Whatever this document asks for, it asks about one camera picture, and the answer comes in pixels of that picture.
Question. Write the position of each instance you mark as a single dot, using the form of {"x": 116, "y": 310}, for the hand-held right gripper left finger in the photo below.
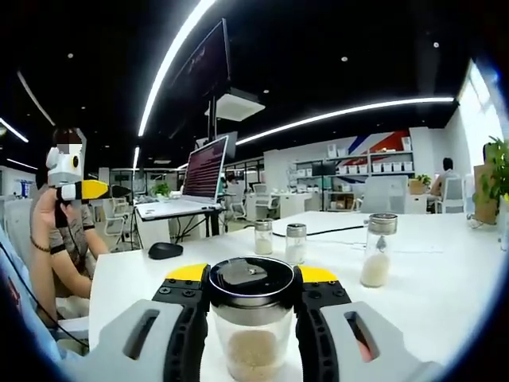
{"x": 111, "y": 358}

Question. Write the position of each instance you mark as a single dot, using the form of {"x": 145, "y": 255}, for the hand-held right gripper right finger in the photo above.
{"x": 397, "y": 358}

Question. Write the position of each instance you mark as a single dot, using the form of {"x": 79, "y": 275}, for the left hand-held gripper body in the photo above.
{"x": 65, "y": 169}

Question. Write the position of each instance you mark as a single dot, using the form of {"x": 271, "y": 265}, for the tall glass seasoning bottle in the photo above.
{"x": 250, "y": 342}
{"x": 375, "y": 262}

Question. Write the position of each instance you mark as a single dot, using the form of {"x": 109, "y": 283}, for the small glass seasoning bottle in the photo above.
{"x": 263, "y": 238}
{"x": 296, "y": 244}

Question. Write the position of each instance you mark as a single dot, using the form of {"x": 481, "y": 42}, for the person's left hand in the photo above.
{"x": 43, "y": 217}

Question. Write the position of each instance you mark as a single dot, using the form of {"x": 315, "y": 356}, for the white office chair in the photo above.
{"x": 117, "y": 217}
{"x": 451, "y": 197}
{"x": 263, "y": 197}

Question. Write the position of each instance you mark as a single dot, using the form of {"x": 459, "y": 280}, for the short ceiling light strip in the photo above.
{"x": 136, "y": 157}
{"x": 14, "y": 129}

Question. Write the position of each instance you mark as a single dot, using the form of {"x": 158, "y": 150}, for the small green office plant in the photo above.
{"x": 161, "y": 188}

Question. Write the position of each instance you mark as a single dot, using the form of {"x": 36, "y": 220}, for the black computer mouse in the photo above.
{"x": 165, "y": 250}

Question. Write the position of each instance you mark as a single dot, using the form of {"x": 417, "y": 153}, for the white laptop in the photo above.
{"x": 204, "y": 171}

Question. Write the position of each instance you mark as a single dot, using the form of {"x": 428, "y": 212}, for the black laptop stand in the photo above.
{"x": 212, "y": 227}

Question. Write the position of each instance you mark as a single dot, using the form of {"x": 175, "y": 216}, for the white ceiling air conditioner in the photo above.
{"x": 234, "y": 106}

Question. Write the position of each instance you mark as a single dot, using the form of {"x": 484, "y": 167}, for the large black hanging monitor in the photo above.
{"x": 203, "y": 67}

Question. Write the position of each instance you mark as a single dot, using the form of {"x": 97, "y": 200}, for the grey mesh chair back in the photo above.
{"x": 385, "y": 195}

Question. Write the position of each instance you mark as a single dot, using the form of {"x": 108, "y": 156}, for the small cardboard box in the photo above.
{"x": 415, "y": 188}

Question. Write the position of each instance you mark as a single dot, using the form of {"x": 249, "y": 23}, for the brown paper bag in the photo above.
{"x": 485, "y": 211}

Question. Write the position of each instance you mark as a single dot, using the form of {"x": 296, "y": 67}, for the row of white storage bins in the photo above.
{"x": 381, "y": 167}

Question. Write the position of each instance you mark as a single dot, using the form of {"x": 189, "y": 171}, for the black monitor on stand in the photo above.
{"x": 323, "y": 169}

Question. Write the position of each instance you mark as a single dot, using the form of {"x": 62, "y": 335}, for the white metal shelf rack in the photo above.
{"x": 350, "y": 157}

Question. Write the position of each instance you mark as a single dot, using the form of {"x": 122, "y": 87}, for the potted green plant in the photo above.
{"x": 497, "y": 175}

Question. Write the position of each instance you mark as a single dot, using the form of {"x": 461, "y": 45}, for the large bright window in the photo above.
{"x": 483, "y": 115}

